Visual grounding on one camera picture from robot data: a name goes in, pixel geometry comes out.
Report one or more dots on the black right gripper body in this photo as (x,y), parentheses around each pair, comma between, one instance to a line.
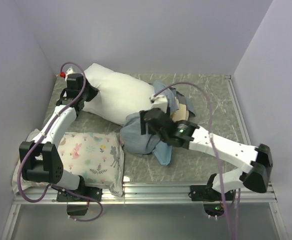
(143,122)

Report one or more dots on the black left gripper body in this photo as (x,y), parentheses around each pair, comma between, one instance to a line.
(89,92)

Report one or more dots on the white pillow insert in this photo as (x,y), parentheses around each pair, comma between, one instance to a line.
(120,95)

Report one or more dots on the blue beige striped pillowcase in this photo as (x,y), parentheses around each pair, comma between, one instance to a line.
(135,142)

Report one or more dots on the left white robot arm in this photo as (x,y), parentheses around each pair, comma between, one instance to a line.
(40,161)

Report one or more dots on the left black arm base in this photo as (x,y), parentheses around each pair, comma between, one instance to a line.
(78,202)

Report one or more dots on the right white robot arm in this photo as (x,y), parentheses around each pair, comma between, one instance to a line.
(253,163)

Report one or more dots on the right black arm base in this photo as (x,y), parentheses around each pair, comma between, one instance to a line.
(212,201)

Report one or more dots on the floral animal print pillow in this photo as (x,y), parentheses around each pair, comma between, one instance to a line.
(97,157)

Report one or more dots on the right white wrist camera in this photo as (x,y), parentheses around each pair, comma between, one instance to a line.
(159,102)

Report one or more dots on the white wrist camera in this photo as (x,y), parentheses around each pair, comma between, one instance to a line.
(64,74)
(159,102)

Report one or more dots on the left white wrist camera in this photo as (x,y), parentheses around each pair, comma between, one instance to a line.
(64,74)

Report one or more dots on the aluminium rail frame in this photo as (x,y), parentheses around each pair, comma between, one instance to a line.
(156,205)

